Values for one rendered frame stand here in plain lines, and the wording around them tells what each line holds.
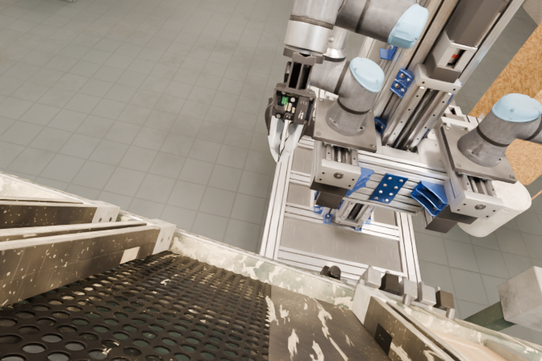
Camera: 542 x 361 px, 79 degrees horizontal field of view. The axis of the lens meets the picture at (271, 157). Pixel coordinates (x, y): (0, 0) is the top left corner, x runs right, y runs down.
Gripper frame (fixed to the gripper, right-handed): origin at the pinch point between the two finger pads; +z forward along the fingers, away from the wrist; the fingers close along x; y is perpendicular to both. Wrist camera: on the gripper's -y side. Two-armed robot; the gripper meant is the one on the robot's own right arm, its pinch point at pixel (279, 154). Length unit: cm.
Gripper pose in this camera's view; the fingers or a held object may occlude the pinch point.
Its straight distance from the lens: 65.8
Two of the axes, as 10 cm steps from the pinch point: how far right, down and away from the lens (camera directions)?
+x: 9.8, 2.2, 0.1
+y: -0.7, 3.4, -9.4
